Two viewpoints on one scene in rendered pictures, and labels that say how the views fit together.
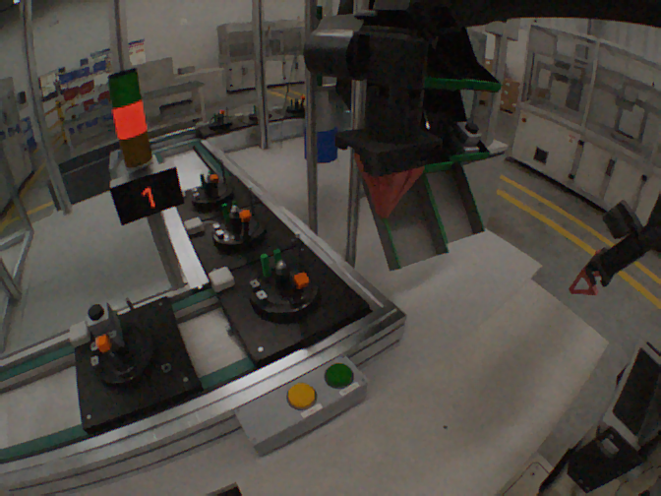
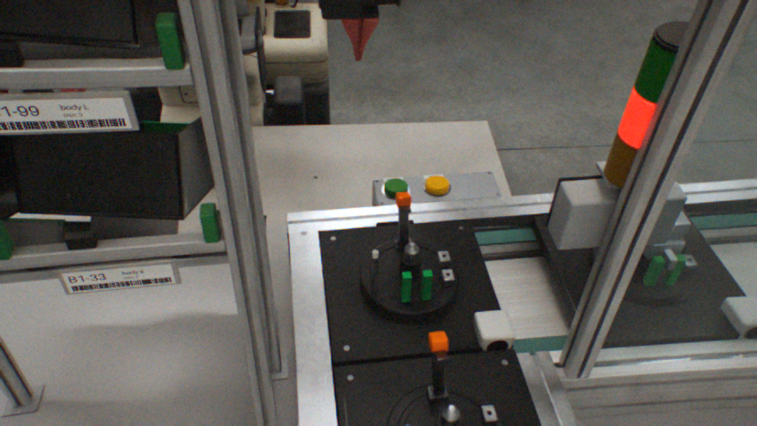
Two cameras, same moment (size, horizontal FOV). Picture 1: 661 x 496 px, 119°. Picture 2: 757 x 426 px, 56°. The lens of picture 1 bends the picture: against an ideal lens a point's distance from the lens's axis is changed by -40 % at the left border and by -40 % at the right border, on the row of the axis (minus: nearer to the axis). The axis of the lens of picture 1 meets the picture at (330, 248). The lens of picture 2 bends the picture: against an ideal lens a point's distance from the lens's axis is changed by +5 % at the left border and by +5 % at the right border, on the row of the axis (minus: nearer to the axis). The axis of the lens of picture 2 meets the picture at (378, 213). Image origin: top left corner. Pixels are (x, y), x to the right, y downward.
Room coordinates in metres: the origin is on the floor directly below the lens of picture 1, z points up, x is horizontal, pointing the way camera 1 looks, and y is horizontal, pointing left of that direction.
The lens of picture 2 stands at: (1.05, 0.31, 1.71)
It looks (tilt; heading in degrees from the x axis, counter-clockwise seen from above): 44 degrees down; 205
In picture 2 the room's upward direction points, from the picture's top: 2 degrees clockwise
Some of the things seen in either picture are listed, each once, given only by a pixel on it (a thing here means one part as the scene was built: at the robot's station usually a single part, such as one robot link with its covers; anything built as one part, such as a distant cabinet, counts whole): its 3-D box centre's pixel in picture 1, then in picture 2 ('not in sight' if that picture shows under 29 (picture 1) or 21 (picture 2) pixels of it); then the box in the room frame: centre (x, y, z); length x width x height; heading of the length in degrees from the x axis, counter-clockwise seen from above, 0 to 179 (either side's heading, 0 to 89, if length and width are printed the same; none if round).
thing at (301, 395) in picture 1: (301, 396); (437, 186); (0.23, 0.04, 0.96); 0.04 x 0.04 x 0.02
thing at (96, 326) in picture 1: (102, 320); not in sight; (0.28, 0.38, 1.06); 0.08 x 0.04 x 0.07; 34
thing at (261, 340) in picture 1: (281, 277); (411, 263); (0.45, 0.09, 1.01); 0.24 x 0.24 x 0.13; 34
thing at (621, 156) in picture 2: (136, 148); (636, 155); (0.45, 0.32, 1.28); 0.05 x 0.05 x 0.05
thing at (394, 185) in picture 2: (338, 375); (395, 189); (0.27, -0.02, 0.96); 0.04 x 0.04 x 0.02
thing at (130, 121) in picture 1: (130, 119); (653, 114); (0.45, 0.32, 1.33); 0.05 x 0.05 x 0.05
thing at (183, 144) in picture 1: (305, 118); not in sight; (1.99, 0.16, 0.92); 2.35 x 0.41 x 0.12; 124
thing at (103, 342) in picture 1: (111, 351); not in sight; (0.23, 0.35, 1.04); 0.04 x 0.02 x 0.08; 34
